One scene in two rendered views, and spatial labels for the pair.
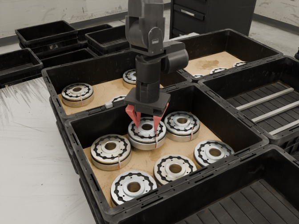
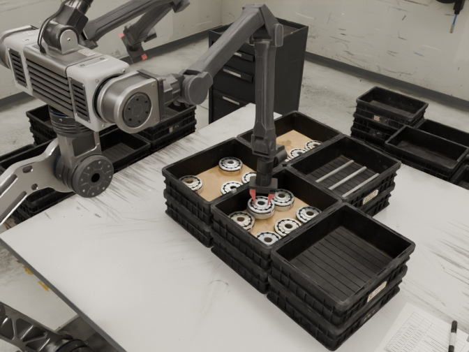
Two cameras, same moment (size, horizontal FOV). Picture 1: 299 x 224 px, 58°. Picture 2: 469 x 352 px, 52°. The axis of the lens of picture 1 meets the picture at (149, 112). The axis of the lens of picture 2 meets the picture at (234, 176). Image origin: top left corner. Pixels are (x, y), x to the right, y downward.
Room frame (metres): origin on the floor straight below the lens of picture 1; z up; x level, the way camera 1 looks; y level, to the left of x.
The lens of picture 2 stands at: (-0.78, 0.48, 2.00)
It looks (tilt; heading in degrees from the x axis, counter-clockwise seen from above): 35 degrees down; 345
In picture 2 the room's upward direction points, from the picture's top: 2 degrees clockwise
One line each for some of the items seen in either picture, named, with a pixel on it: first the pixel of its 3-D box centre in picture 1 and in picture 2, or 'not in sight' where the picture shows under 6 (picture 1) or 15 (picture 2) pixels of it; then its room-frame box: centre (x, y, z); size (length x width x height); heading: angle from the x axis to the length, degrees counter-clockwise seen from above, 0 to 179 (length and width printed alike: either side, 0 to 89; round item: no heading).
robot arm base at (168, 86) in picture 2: not in sight; (160, 91); (0.38, 0.37, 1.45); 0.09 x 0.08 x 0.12; 36
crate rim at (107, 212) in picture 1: (162, 134); (277, 205); (0.48, -0.03, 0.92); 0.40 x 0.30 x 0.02; 118
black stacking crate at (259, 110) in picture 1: (275, 105); (342, 176); (0.67, -0.38, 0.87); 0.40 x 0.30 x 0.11; 118
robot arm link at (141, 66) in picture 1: (150, 66); (266, 163); (0.55, 0.00, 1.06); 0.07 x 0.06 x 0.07; 125
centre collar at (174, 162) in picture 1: (175, 169); (288, 226); (0.42, -0.06, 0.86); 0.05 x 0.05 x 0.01
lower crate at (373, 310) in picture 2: not in sight; (336, 283); (0.21, -0.17, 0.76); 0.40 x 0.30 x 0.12; 118
